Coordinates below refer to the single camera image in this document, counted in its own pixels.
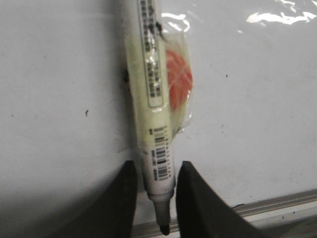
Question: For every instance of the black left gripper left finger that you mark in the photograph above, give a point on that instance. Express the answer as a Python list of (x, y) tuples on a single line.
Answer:
[(111, 215)]

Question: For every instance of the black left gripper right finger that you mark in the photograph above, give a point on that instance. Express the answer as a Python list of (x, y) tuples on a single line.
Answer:
[(201, 213)]

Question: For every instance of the black whiteboard marker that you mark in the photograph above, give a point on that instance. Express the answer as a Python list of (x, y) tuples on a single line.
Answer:
[(146, 61)]

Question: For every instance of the white whiteboard with grey frame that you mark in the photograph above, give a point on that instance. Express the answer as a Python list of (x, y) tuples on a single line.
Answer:
[(66, 125)]

